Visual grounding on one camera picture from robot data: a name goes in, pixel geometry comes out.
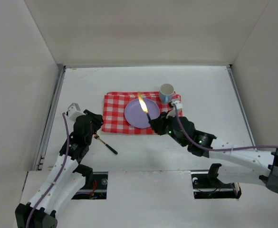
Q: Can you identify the gold fork green handle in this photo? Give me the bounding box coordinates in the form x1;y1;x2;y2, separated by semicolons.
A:
93;134;118;155

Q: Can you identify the red checkered cloth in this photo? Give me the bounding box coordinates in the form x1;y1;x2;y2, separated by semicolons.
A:
102;91;170;134

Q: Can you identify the gold knife green handle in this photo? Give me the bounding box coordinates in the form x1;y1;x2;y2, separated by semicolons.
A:
137;92;151;122

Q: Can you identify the blue mug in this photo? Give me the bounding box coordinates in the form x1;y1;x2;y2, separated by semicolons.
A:
159;84;174;104

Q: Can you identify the purple plate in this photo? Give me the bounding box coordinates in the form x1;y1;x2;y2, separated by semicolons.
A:
124;98;160;129

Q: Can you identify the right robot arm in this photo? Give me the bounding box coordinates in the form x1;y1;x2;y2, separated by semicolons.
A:
148;112;278;194

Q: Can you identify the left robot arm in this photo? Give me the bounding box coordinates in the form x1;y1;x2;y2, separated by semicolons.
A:
15;104;103;228

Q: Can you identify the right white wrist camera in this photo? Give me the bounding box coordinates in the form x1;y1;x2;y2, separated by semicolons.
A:
169;99;183;113

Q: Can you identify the left aluminium rail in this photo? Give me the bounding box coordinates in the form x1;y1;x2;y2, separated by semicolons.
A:
31;64;66;171

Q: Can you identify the aluminium rail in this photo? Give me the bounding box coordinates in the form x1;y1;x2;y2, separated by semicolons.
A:
31;64;66;171
226;65;256;146

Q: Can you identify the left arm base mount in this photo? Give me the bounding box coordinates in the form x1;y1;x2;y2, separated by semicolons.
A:
72;172;108;200

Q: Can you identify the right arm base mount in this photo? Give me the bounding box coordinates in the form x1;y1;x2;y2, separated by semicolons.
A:
191;163;242;200

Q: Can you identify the right aluminium rail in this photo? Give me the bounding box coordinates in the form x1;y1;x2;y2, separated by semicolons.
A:
226;65;256;146

